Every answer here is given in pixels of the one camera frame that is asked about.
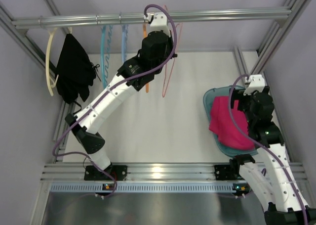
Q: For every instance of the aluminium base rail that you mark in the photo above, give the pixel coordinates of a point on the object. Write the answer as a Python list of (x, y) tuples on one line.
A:
[(136, 172)]

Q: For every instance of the pink clothes hanger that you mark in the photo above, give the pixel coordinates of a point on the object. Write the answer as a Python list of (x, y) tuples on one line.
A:
[(168, 72)]

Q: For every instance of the aluminium hanging rail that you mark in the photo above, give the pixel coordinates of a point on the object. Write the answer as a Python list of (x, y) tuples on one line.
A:
[(274, 13)]

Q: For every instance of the pink trousers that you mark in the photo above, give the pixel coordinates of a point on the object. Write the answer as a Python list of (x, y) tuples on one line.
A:
[(222, 125)]

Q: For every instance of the black garment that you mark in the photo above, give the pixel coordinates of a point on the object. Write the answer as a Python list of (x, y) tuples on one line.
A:
[(75, 72)]

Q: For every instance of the teal clothes hanger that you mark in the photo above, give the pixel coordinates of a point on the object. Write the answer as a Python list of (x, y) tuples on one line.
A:
[(105, 49)]

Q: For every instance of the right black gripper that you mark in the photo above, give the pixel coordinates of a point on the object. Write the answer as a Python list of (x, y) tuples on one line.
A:
[(240, 96)]

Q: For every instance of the cream clothes hanger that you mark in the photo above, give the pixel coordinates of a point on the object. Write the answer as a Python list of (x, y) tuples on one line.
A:
[(50, 81)]

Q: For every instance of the orange clothes hanger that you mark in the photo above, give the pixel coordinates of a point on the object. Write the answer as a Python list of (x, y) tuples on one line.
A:
[(144, 36)]

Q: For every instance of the slotted cable duct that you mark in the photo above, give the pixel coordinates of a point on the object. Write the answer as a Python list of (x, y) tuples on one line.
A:
[(145, 187)]

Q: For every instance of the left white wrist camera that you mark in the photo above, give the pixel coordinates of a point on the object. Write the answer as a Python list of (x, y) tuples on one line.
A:
[(157, 23)]

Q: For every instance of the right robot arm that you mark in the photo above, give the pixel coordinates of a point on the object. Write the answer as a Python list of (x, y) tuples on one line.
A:
[(281, 199)]

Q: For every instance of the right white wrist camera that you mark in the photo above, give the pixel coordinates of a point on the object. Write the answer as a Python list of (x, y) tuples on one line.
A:
[(254, 83)]

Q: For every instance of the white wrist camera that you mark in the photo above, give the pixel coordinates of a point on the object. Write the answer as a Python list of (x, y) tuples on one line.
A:
[(254, 83), (157, 23)]

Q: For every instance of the light blue clothes hanger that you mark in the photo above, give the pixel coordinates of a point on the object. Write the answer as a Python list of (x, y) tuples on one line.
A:
[(124, 43)]

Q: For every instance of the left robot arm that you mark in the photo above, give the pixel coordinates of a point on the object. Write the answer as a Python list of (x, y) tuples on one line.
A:
[(156, 50)]

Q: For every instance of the teal plastic bin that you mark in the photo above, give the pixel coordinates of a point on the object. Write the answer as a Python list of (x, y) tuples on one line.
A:
[(208, 100)]

